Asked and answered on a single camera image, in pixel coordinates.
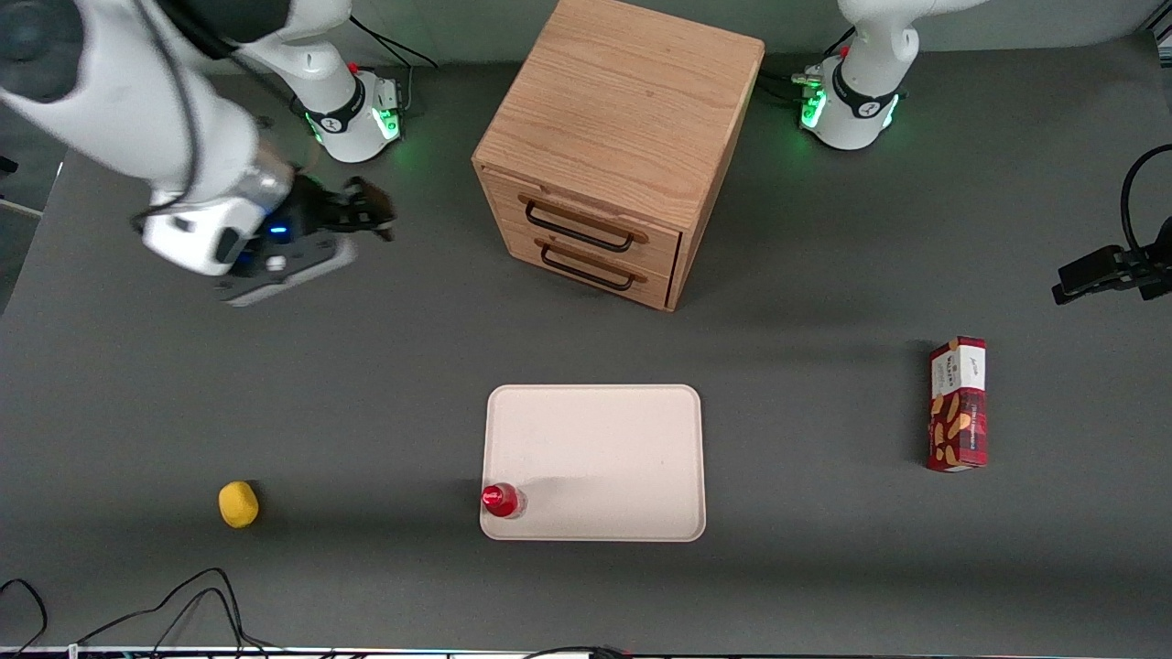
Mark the wooden drawer with deep tray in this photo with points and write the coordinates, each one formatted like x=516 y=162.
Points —
x=659 y=247

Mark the wooden drawer cabinet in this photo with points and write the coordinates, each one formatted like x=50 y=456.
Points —
x=623 y=91

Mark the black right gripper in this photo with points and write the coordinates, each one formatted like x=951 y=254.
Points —
x=318 y=210

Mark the wooden drawer front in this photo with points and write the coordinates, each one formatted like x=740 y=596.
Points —
x=655 y=288

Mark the red snack box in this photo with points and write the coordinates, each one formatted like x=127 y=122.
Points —
x=959 y=412

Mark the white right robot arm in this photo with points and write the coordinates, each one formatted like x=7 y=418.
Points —
x=137 y=110

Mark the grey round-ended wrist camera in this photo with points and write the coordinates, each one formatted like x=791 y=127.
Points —
x=302 y=272

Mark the red capped bottle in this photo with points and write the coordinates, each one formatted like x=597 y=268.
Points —
x=499 y=500

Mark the yellow lemon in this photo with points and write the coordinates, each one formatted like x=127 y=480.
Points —
x=238 y=505

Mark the beige plastic tray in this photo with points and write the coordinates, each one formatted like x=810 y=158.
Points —
x=595 y=439

